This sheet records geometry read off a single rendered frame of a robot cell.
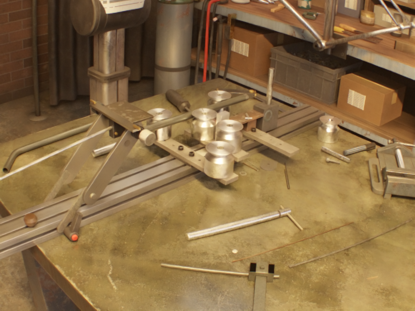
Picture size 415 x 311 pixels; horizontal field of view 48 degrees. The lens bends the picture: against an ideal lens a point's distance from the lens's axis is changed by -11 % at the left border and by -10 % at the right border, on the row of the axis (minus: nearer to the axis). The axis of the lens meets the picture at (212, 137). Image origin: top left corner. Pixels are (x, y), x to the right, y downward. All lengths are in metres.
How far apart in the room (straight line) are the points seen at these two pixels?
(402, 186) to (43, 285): 0.79
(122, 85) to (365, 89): 1.20
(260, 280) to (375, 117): 1.73
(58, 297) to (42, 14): 2.78
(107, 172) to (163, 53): 2.09
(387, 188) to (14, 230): 0.67
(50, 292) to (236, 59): 1.98
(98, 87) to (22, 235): 0.89
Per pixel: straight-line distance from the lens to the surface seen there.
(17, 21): 3.64
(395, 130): 2.39
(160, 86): 2.94
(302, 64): 2.56
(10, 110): 3.61
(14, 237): 0.78
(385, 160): 1.11
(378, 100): 2.36
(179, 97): 1.26
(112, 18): 1.48
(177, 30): 2.81
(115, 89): 1.60
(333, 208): 0.93
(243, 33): 2.77
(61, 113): 3.47
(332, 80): 2.47
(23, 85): 3.79
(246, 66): 2.79
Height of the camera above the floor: 1.38
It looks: 26 degrees down
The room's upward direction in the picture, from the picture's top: 4 degrees clockwise
